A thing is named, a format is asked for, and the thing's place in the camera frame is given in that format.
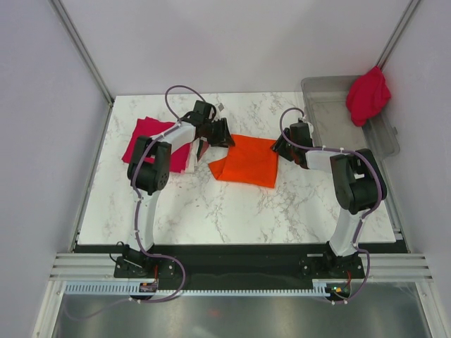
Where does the clear grey plastic bin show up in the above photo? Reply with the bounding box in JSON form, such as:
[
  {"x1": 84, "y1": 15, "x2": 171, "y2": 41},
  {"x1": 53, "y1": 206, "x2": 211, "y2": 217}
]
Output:
[{"x1": 300, "y1": 75, "x2": 401, "y2": 164}]

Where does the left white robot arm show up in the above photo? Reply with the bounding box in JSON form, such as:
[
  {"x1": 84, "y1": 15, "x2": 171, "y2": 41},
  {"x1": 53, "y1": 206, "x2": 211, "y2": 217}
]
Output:
[{"x1": 127, "y1": 100, "x2": 235, "y2": 251}]

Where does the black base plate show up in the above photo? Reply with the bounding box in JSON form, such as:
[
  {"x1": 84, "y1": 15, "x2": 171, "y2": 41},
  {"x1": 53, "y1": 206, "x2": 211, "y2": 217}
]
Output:
[{"x1": 72, "y1": 241, "x2": 412, "y2": 292}]

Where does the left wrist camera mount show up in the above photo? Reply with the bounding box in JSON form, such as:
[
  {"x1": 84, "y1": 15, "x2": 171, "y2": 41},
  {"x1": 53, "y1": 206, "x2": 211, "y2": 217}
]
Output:
[{"x1": 209, "y1": 102, "x2": 225, "y2": 121}]

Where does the magenta folded t shirt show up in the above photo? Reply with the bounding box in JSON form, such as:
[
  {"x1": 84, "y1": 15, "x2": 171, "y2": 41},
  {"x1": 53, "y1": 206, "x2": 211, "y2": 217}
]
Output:
[{"x1": 121, "y1": 117, "x2": 193, "y2": 174}]

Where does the aluminium corner rail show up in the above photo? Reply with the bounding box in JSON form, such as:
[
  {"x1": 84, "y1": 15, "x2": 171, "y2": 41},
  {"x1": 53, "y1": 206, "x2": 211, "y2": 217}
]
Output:
[
  {"x1": 49, "y1": 0, "x2": 114, "y2": 107},
  {"x1": 376, "y1": 0, "x2": 423, "y2": 71}
]

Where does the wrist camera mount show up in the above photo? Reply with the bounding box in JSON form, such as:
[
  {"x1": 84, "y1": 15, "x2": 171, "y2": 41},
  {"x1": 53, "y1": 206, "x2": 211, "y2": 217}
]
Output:
[
  {"x1": 298, "y1": 118, "x2": 314, "y2": 134},
  {"x1": 209, "y1": 102, "x2": 225, "y2": 121}
]

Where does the aluminium frame rail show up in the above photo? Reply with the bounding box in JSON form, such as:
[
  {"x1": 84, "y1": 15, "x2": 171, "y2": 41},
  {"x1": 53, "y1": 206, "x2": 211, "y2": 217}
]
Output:
[{"x1": 49, "y1": 253, "x2": 433, "y2": 282}]

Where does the white slotted cable duct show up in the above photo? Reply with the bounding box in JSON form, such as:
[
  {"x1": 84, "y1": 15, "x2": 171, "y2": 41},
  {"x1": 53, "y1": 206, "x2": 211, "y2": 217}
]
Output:
[{"x1": 64, "y1": 280, "x2": 330, "y2": 297}]

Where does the red crumpled t shirt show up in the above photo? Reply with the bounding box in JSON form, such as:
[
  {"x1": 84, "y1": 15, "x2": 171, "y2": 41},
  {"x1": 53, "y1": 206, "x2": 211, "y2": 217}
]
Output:
[{"x1": 345, "y1": 66, "x2": 391, "y2": 127}]

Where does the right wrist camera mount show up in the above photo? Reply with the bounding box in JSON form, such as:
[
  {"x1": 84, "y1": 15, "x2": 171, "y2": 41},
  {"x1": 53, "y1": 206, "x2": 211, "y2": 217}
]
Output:
[{"x1": 298, "y1": 118, "x2": 314, "y2": 134}]

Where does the left aluminium corner rail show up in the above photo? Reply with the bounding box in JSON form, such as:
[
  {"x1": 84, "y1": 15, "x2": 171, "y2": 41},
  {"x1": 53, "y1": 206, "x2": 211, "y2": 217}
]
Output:
[{"x1": 49, "y1": 0, "x2": 114, "y2": 107}]

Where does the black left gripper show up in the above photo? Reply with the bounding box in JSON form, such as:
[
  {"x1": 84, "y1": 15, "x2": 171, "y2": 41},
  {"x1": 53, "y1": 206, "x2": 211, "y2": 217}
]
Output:
[{"x1": 204, "y1": 118, "x2": 235, "y2": 149}]

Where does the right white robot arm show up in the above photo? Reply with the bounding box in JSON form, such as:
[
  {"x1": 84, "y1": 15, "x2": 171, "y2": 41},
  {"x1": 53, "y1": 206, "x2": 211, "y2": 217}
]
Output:
[{"x1": 271, "y1": 121, "x2": 387, "y2": 277}]

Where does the stack of folded shirts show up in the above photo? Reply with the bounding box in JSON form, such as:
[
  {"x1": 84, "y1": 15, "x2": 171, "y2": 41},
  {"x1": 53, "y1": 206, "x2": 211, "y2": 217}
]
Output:
[{"x1": 183, "y1": 137, "x2": 209, "y2": 174}]

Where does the orange t shirt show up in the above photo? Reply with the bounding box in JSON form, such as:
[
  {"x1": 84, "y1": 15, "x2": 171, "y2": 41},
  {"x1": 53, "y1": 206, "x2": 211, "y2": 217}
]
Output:
[{"x1": 209, "y1": 134, "x2": 278, "y2": 189}]

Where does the right aluminium corner rail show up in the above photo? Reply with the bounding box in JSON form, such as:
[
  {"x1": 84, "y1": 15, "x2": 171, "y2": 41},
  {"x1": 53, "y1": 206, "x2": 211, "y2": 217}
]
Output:
[{"x1": 376, "y1": 0, "x2": 423, "y2": 71}]

